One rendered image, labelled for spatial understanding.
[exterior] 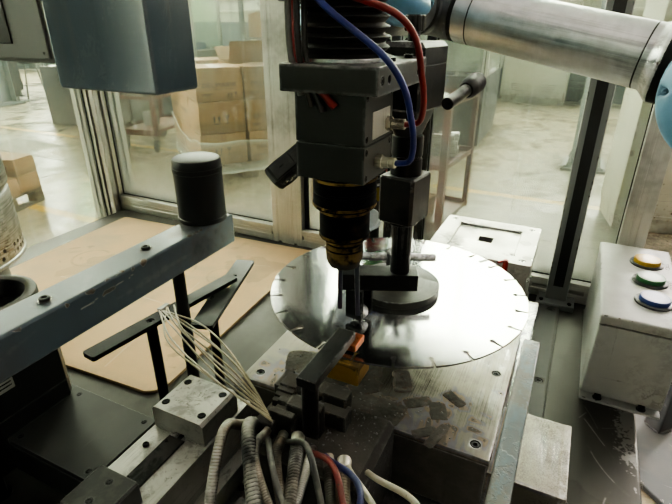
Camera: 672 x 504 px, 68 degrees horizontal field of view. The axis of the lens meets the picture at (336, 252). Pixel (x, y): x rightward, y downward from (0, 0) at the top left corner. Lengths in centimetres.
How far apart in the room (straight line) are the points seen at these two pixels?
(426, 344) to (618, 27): 42
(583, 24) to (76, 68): 55
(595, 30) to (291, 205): 78
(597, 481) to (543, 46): 55
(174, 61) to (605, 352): 67
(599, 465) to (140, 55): 70
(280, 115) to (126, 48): 78
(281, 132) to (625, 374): 83
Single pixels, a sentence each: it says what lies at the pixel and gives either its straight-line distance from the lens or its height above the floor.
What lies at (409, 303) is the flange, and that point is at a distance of 61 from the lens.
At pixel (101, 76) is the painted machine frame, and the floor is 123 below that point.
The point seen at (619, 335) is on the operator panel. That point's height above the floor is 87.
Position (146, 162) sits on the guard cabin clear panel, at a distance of 153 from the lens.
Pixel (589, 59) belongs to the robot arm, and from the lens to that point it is 70.
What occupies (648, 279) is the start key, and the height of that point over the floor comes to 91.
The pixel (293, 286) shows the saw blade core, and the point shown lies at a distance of 66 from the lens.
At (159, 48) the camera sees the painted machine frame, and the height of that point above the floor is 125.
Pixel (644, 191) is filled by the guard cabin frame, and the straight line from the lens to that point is 104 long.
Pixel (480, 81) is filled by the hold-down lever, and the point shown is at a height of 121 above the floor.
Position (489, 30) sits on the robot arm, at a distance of 74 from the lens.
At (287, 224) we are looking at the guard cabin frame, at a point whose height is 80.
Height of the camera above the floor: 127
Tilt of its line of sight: 25 degrees down
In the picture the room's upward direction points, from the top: straight up
